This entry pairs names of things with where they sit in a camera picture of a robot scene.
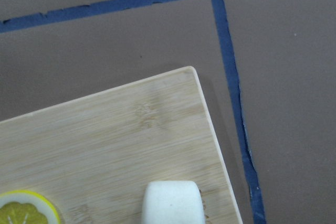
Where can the bamboo cutting board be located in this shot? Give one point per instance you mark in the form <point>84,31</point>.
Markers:
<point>93,157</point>

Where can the yellow lemon slice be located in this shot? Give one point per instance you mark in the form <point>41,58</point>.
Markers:
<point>24,206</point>

